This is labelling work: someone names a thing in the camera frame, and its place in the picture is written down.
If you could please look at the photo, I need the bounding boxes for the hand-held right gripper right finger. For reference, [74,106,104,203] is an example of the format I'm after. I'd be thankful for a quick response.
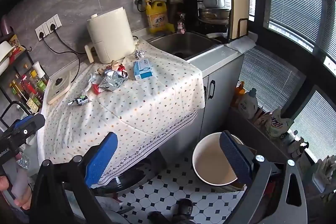
[219,131,308,224]

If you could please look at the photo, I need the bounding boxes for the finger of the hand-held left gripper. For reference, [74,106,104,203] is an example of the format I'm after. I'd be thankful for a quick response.
[3,113,46,148]

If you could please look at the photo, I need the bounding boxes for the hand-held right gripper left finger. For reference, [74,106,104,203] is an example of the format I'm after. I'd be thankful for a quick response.
[29,132,118,224]

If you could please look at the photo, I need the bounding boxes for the white plastic bucket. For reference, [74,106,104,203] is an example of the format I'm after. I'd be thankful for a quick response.
[192,132,248,186]

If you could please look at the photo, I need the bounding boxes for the small black green wrapper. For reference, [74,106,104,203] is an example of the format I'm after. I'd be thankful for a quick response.
[68,95,91,107]

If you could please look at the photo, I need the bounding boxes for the white tissue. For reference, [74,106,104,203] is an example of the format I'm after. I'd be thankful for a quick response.
[87,72,103,90]

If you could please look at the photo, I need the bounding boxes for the silvery wrapper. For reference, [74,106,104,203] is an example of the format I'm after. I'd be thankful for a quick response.
[98,67,129,92]

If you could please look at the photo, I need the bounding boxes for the blue white medicine box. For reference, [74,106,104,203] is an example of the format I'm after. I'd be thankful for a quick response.
[133,59,153,81]

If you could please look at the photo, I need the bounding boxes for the person's left hand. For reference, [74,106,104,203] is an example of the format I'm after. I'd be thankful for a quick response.
[0,175,33,211]

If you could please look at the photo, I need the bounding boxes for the dark round glass door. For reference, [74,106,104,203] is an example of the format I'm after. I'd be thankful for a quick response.
[96,153,169,195]

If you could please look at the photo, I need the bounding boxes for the row of seasoning bottles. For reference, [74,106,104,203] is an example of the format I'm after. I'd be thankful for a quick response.
[9,61,50,114]

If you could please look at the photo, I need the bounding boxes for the printed laundry pouch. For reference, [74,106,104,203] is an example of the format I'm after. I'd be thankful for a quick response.
[265,109,295,139]

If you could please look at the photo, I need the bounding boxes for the white refill pouch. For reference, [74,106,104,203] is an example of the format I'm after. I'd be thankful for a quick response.
[240,88,259,120]

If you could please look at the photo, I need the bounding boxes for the floral white tablecloth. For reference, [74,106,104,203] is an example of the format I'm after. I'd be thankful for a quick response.
[37,39,206,189]

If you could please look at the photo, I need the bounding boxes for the black spice rack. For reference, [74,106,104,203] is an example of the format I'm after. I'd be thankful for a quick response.
[0,32,51,130]

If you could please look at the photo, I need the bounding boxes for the orange bottle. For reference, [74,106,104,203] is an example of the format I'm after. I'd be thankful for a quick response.
[235,81,246,107]

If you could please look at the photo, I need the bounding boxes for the black slipper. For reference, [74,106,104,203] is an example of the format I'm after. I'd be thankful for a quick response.
[178,198,195,217]

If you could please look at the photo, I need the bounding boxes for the grey sink cabinet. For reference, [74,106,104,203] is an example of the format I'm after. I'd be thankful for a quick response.
[181,43,246,152]

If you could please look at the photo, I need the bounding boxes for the yellow snack packet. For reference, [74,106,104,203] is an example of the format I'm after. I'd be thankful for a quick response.
[8,35,26,56]

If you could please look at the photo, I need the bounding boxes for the white drip mat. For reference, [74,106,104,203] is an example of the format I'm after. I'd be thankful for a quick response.
[225,31,257,53]

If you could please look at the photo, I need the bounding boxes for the cream air fryer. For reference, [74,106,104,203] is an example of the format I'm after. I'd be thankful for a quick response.
[84,7,139,64]

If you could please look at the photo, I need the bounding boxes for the steel kitchen sink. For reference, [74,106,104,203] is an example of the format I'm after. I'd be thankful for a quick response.
[147,32,223,60]

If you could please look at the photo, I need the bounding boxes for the small pink bottle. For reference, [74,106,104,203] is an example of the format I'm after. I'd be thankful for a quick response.
[176,13,186,34]

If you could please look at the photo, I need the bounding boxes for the metal pan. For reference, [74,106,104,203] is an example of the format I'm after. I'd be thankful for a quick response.
[198,7,231,24]

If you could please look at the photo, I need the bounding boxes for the beige cutting board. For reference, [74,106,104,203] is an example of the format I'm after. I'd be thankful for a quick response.
[228,0,250,39]

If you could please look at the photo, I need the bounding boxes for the yellow detergent bottle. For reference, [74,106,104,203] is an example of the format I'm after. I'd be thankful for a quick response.
[145,0,170,34]

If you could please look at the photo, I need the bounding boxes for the white pot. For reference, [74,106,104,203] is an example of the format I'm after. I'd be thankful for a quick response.
[201,0,225,8]

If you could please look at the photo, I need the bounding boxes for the grey window blinds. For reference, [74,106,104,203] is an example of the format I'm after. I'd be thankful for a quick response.
[236,0,336,161]

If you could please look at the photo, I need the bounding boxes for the cream kettle base plate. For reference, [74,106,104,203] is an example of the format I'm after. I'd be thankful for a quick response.
[47,70,79,105]

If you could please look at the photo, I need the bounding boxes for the black kettle power cable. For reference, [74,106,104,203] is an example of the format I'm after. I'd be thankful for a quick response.
[39,32,81,77]

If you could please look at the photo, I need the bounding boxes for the black fryer power cable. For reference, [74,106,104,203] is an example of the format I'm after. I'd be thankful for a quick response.
[51,25,88,56]

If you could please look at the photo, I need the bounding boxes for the white wall socket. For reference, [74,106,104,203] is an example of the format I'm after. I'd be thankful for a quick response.
[35,21,49,41]
[46,14,63,33]

